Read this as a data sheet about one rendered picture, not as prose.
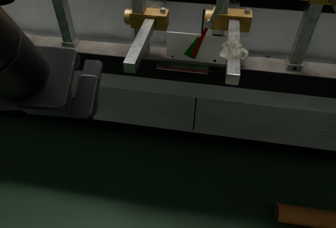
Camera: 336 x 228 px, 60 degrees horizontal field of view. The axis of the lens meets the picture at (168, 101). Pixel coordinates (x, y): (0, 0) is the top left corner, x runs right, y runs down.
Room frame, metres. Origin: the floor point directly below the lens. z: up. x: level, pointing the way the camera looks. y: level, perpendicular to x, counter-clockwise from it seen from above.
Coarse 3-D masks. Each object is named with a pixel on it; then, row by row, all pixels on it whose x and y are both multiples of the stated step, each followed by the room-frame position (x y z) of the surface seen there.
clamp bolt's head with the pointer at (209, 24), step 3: (213, 21) 0.79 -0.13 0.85; (207, 24) 0.78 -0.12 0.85; (210, 24) 0.77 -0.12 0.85; (207, 27) 0.78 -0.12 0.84; (204, 30) 0.79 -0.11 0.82; (204, 33) 0.79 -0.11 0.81; (201, 36) 0.79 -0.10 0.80; (201, 39) 0.79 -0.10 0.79; (198, 42) 0.79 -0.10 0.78; (198, 45) 0.79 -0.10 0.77; (195, 48) 0.80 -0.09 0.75; (195, 51) 0.80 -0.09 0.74; (192, 54) 0.80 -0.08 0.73
